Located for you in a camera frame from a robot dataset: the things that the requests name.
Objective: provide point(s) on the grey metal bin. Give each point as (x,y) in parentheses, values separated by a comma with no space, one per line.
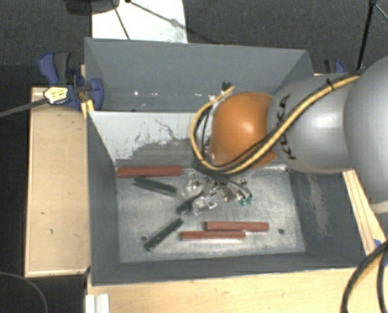
(148,73)

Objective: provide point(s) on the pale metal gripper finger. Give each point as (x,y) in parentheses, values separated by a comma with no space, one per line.
(205,204)
(192,185)

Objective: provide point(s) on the pale wood flat board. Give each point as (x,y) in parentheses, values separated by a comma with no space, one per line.
(56,181)

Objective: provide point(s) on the dark green flat block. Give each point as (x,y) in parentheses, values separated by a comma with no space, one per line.
(163,234)
(184,206)
(154,186)

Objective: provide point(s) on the red-brown flat block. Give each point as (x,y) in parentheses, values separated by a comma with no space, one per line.
(213,235)
(149,171)
(236,226)

